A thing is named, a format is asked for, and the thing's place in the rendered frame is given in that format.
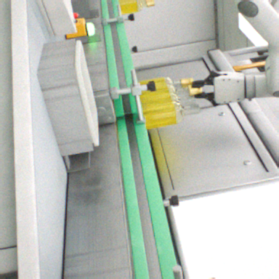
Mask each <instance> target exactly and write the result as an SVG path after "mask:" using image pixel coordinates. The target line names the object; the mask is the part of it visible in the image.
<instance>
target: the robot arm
mask: <svg viewBox="0 0 279 279"><path fill-rule="evenodd" d="M271 1H272V0H234V4H235V8H236V10H237V11H238V13H240V15H241V16H242V17H243V18H244V19H245V20H246V21H247V23H248V24H249V25H250V26H251V27H252V28H253V29H254V30H255V31H256V32H257V33H258V34H259V35H260V37H261V38H262V39H263V40H264V41H266V42H267V43H268V53H269V56H268V58H267V59H266V61H265V63H264V69H265V74H262V75H250V76H244V75H243V73H231V72H216V71H215V70H213V71H212V72H210V74H209V75H208V76H207V77H206V78H205V79H204V80H199V81H193V82H192V87H197V86H204V85H205V86H214V92H209V93H205V92H202V94H197V95H194V96H195V98H196V99H206V100H208V101H209V102H211V103H212V105H213V106H214V107H216V106H218V105H220V104H222V103H230V102H239V101H241V100H244V99H247V100H248V101H252V99H254V98H267V97H276V98H279V0H277V2H276V3H275V5H274V6H273V7H272V6H271V5H270V2H271ZM213 77H214V78H213Z"/></svg>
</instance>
